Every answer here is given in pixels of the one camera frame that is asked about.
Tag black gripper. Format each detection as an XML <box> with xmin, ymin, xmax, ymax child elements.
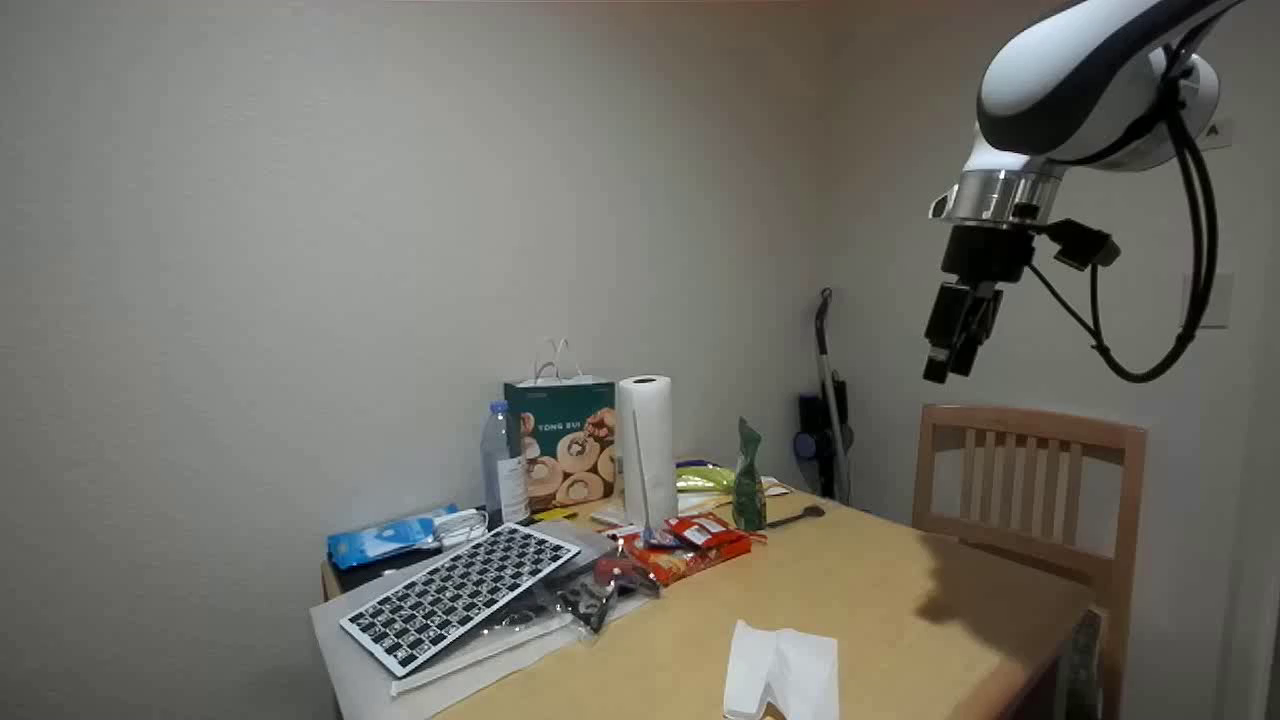
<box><xmin>919</xmin><ymin>220</ymin><xmax>1040</xmax><ymax>387</ymax></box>

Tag white paper towel roll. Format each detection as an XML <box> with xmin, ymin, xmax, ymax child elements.
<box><xmin>611</xmin><ymin>372</ymin><xmax>680</xmax><ymax>544</ymax></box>

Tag wooden chair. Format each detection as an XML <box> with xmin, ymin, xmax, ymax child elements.
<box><xmin>911</xmin><ymin>401</ymin><xmax>1150</xmax><ymax>720</ymax></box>

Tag black upright vacuum cleaner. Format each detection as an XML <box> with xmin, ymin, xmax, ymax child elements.
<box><xmin>792</xmin><ymin>286</ymin><xmax>861</xmax><ymax>509</ymax></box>

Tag dark green snack bag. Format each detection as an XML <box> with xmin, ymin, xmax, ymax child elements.
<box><xmin>728</xmin><ymin>418</ymin><xmax>770</xmax><ymax>537</ymax></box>

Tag yellow green packet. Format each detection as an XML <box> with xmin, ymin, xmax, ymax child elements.
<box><xmin>670</xmin><ymin>462</ymin><xmax>740</xmax><ymax>500</ymax></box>

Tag red snack packets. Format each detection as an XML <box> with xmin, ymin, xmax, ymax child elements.
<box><xmin>615</xmin><ymin>511</ymin><xmax>760</xmax><ymax>594</ymax></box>

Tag small black red item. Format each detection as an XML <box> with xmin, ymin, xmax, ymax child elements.
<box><xmin>551</xmin><ymin>556</ymin><xmax>664</xmax><ymax>639</ymax></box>

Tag clear plastic water bottle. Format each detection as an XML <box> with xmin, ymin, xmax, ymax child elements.
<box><xmin>474</xmin><ymin>401</ymin><xmax>530</xmax><ymax>533</ymax></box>

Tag white paper sheets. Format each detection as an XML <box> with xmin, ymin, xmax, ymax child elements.
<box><xmin>389</xmin><ymin>605</ymin><xmax>592</xmax><ymax>702</ymax></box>

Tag black and white keyboard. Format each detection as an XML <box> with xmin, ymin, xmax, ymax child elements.
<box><xmin>337</xmin><ymin>519</ymin><xmax>583</xmax><ymax>681</ymax></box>

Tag blue plastic packet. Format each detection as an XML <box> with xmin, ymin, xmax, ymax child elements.
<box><xmin>323</xmin><ymin>504</ymin><xmax>491</xmax><ymax>575</ymax></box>

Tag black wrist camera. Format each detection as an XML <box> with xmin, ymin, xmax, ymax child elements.
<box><xmin>1042</xmin><ymin>215</ymin><xmax>1125</xmax><ymax>276</ymax></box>

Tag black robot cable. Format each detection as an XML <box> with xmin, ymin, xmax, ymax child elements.
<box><xmin>1024</xmin><ymin>105</ymin><xmax>1222</xmax><ymax>387</ymax></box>

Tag white wall switch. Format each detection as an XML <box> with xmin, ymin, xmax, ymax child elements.
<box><xmin>1196</xmin><ymin>274</ymin><xmax>1238</xmax><ymax>332</ymax></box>

